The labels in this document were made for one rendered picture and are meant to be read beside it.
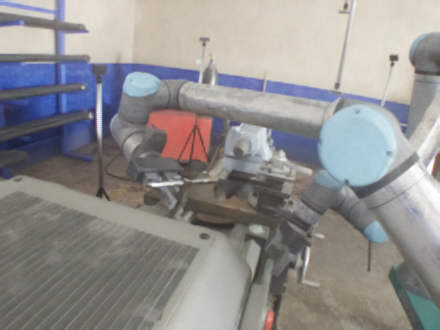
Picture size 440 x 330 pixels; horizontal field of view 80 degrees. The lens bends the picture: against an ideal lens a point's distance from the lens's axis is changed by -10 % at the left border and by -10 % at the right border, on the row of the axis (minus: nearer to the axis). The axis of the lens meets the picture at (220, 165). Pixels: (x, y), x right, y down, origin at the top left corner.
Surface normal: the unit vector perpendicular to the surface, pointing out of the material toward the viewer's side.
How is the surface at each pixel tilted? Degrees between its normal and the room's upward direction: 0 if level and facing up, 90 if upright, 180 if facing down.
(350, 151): 85
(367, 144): 85
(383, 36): 90
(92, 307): 0
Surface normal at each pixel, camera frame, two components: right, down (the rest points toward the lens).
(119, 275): 0.11, -0.93
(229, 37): -0.28, 0.30
